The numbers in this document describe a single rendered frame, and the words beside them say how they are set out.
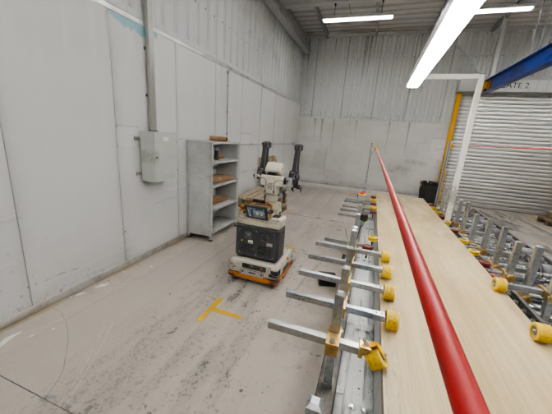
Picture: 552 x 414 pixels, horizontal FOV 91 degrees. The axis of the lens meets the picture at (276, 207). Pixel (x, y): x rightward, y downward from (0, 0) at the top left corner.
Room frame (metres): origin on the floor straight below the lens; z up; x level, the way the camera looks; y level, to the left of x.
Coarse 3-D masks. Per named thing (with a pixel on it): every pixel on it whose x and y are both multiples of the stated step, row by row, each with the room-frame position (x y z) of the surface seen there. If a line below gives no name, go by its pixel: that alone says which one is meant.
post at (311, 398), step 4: (308, 396) 0.48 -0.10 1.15; (312, 396) 0.47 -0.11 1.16; (308, 400) 0.47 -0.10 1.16; (312, 400) 0.46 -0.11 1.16; (316, 400) 0.47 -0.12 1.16; (320, 400) 0.47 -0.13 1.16; (308, 404) 0.46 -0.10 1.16; (312, 404) 0.46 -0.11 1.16; (316, 404) 0.46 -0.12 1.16; (320, 404) 0.46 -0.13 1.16; (308, 408) 0.45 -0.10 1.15; (312, 408) 0.45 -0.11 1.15; (316, 408) 0.45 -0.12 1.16; (320, 408) 0.45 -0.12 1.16; (308, 412) 0.45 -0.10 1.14; (312, 412) 0.45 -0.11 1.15; (316, 412) 0.45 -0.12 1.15; (320, 412) 0.44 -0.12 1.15
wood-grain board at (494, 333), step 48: (384, 240) 2.22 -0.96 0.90; (432, 240) 2.31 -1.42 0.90; (480, 288) 1.49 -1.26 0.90; (384, 336) 1.01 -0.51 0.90; (480, 336) 1.06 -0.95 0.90; (528, 336) 1.08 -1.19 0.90; (384, 384) 0.76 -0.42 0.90; (432, 384) 0.78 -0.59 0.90; (480, 384) 0.79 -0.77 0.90; (528, 384) 0.81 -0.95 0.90
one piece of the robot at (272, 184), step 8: (264, 176) 3.30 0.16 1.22; (272, 176) 3.27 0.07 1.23; (280, 176) 3.28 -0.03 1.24; (264, 184) 3.28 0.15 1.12; (272, 184) 3.25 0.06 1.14; (280, 184) 3.23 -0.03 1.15; (264, 192) 3.27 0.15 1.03; (272, 192) 3.24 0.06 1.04; (272, 200) 3.29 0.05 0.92; (280, 208) 3.36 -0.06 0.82
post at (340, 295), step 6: (336, 294) 0.93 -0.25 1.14; (342, 294) 0.93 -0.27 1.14; (336, 300) 0.93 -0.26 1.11; (342, 300) 0.92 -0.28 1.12; (336, 306) 0.93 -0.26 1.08; (342, 306) 0.92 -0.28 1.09; (336, 312) 0.92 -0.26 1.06; (342, 312) 0.92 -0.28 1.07; (336, 318) 0.92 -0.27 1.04; (336, 324) 0.92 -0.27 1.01; (330, 330) 0.93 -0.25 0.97; (336, 330) 0.92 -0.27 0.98; (330, 360) 0.92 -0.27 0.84; (330, 366) 0.92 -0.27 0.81; (324, 372) 0.93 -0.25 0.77; (330, 372) 0.92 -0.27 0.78; (324, 378) 0.93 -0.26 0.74; (330, 378) 0.92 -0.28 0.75
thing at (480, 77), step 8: (448, 0) 1.68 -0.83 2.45; (440, 16) 1.86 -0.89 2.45; (432, 32) 2.09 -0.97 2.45; (424, 48) 2.40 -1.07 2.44; (416, 64) 2.76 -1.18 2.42; (480, 80) 3.06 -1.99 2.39; (480, 88) 3.06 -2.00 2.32; (480, 96) 3.05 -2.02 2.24; (472, 104) 3.07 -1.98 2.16; (472, 112) 3.06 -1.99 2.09; (472, 120) 3.06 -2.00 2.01; (464, 136) 3.09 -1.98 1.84; (464, 144) 3.06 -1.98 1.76; (464, 152) 3.06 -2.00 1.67; (464, 160) 3.05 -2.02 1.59; (456, 176) 3.07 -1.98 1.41; (456, 184) 3.06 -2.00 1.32; (456, 192) 3.05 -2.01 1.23; (448, 200) 3.11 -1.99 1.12; (448, 208) 3.07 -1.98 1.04; (448, 216) 3.06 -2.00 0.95
